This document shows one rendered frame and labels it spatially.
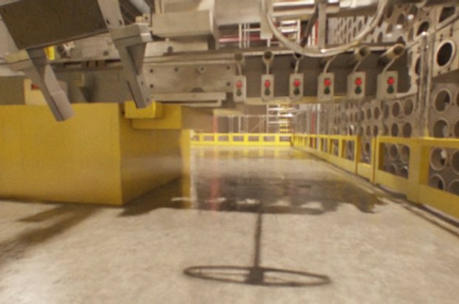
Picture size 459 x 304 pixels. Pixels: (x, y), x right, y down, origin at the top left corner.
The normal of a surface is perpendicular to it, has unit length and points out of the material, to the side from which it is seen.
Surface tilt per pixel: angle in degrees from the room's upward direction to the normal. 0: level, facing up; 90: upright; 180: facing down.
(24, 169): 90
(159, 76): 90
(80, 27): 113
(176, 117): 90
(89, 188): 90
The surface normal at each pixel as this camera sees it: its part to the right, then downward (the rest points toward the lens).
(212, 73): -0.15, 0.07
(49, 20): -0.09, 0.47
